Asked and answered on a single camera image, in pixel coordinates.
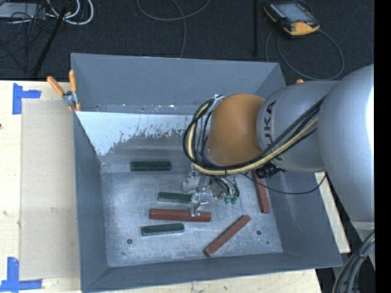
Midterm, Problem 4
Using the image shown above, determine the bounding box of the red-brown flat block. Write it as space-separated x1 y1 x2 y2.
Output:
251 169 272 215
203 214 252 258
148 208 213 223

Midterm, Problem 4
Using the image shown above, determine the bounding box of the dark green flat block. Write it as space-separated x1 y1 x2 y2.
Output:
130 161 173 173
141 222 186 237
157 191 194 204

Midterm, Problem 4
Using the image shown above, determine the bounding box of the grey metal bin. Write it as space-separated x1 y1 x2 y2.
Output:
70 52 343 293

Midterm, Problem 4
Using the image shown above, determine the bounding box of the pale wood flat board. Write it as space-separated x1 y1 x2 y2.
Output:
18 98 81 281

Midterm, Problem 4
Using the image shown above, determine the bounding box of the black cylinder on white bracket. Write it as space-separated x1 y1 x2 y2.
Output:
255 162 286 179

